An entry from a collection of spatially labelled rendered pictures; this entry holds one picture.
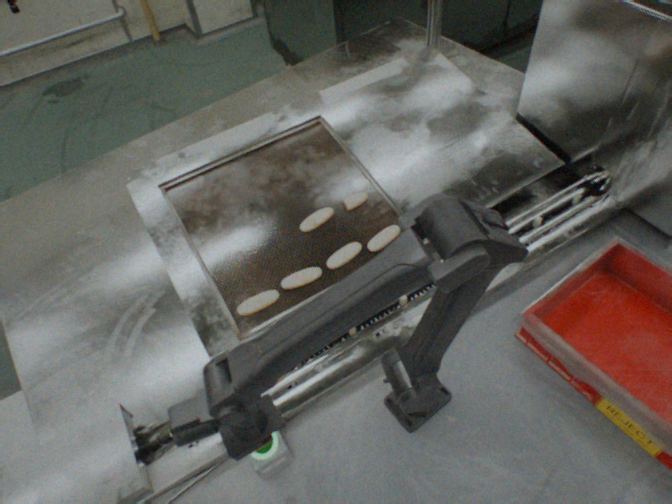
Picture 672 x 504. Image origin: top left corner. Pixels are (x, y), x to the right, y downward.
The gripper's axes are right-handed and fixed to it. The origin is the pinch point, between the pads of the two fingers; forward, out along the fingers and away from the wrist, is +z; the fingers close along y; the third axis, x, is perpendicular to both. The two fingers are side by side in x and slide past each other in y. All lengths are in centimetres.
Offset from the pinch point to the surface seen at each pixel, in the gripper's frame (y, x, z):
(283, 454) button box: 2.4, -3.5, 2.1
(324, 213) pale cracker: 38, 41, -3
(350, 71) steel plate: 88, 111, 8
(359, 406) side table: 20.1, -1.3, 8.7
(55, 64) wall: -21, 383, 84
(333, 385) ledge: 17.3, 4.0, 4.8
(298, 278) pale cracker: 23.0, 28.7, -0.2
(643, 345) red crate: 78, -23, 8
